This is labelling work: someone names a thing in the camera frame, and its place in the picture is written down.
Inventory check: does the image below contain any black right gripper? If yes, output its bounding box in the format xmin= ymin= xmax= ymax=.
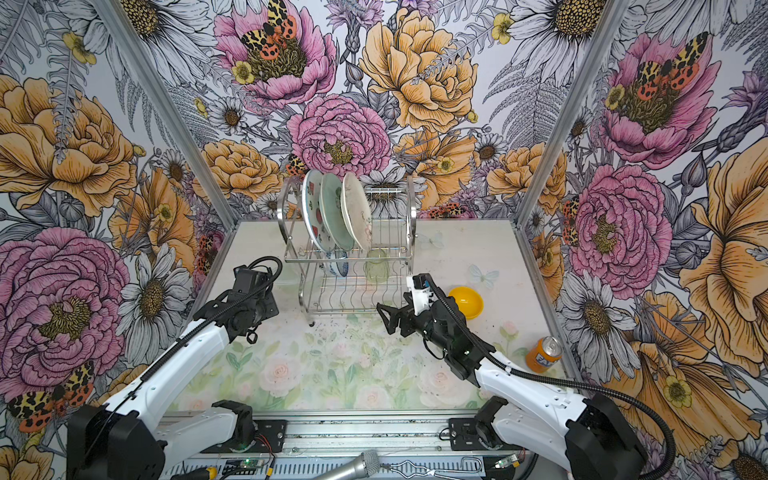
xmin=376 ymin=294 xmax=451 ymax=353

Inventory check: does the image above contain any yellow plastic bowl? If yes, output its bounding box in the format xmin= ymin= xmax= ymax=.
xmin=450 ymin=286 xmax=484 ymax=320

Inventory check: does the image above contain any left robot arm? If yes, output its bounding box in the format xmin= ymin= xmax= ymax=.
xmin=65 ymin=256 xmax=283 ymax=479

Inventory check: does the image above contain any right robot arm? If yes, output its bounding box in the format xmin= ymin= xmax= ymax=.
xmin=376 ymin=300 xmax=648 ymax=479

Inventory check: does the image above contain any steel two-tier dish rack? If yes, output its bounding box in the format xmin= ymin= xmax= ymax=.
xmin=277 ymin=170 xmax=418 ymax=321

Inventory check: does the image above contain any green plastic tumbler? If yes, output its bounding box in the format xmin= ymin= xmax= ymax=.
xmin=364 ymin=248 xmax=390 ymax=284

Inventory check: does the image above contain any blue white ceramic bowl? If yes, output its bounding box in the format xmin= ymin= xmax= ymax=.
xmin=327 ymin=248 xmax=349 ymax=277

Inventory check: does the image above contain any cream floral plate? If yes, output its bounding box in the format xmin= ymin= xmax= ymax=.
xmin=341 ymin=172 xmax=373 ymax=253

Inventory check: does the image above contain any pale green plate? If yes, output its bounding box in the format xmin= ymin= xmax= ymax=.
xmin=320 ymin=173 xmax=355 ymax=251

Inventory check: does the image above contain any white plate red pattern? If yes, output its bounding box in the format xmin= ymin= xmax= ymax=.
xmin=301 ymin=170 xmax=335 ymax=254

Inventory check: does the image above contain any silver microphone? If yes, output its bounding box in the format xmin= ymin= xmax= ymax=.
xmin=315 ymin=450 xmax=381 ymax=480

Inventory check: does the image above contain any orange soda can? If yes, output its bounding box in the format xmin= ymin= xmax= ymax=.
xmin=525 ymin=335 xmax=563 ymax=374

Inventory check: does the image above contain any green circuit board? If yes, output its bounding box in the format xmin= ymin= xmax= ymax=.
xmin=222 ymin=458 xmax=266 ymax=476

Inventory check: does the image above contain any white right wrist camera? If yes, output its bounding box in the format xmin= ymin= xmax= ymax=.
xmin=406 ymin=274 xmax=434 ymax=316

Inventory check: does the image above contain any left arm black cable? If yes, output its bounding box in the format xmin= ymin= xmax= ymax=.
xmin=83 ymin=255 xmax=284 ymax=457

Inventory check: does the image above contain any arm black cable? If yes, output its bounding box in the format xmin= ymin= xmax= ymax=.
xmin=83 ymin=255 xmax=284 ymax=457
xmin=419 ymin=272 xmax=678 ymax=480

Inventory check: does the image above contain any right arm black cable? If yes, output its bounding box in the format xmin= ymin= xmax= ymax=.
xmin=419 ymin=272 xmax=678 ymax=480

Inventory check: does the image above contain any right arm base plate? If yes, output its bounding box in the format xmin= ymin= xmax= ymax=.
xmin=448 ymin=418 xmax=513 ymax=451

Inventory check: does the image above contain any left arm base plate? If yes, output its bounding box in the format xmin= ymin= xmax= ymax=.
xmin=233 ymin=419 xmax=288 ymax=454

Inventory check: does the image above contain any yellow black handle tool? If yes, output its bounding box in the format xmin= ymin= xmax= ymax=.
xmin=171 ymin=467 xmax=218 ymax=480

